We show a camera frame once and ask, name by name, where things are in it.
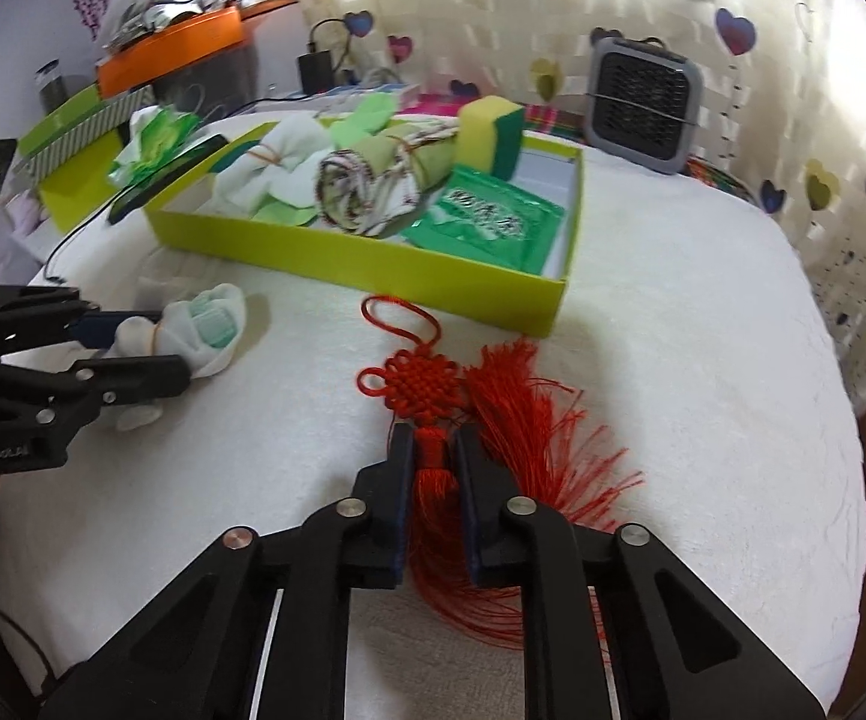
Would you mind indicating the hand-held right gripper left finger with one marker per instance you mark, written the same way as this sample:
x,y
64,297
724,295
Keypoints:
x,y
391,510

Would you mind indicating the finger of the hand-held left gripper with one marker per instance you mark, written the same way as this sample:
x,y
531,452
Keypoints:
x,y
140,375
95,330

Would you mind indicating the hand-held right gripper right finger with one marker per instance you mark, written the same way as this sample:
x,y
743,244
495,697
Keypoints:
x,y
478,510

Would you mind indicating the white and mint sock roll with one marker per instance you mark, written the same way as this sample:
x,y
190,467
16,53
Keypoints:
x,y
211,322

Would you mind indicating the red knot tassel ornament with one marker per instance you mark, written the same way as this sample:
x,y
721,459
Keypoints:
x,y
425,382

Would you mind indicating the yellow-green shallow cardboard box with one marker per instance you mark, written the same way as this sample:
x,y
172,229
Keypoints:
x,y
373,270

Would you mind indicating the white and green cloth bundle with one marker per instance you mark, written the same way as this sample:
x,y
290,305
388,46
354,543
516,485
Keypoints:
x,y
290,157

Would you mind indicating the green tea packet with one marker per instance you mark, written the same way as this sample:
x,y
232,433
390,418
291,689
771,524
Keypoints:
x,y
493,217

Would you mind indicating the green towel patterned trim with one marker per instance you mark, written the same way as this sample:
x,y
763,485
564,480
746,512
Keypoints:
x,y
373,180

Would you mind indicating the pink and white cloth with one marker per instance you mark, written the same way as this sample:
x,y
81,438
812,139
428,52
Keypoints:
x,y
26,216

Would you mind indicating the black phone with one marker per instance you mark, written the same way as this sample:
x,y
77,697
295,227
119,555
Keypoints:
x,y
170,176

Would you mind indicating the crumpled green and white wrapper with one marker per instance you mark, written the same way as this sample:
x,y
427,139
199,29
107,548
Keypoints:
x,y
159,139

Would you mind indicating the green striped gift box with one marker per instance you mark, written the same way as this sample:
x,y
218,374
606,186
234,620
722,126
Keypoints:
x,y
80,127

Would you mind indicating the dark glass jar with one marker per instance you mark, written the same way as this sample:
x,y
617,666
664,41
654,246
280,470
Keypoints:
x,y
50,86

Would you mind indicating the orange box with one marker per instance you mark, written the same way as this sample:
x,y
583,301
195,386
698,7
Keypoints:
x,y
170,52

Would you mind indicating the pile of papers and packets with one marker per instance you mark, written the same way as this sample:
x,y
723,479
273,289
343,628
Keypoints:
x,y
155,4

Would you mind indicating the black charger adapter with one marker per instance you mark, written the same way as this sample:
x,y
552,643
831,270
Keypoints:
x,y
316,67

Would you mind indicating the white power strip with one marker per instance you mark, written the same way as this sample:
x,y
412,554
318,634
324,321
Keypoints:
x,y
373,90

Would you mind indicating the grey desktop fan heater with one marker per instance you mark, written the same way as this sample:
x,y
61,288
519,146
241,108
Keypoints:
x,y
643,109

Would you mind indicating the heart print curtain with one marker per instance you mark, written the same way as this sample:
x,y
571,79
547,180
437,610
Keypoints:
x,y
815,52

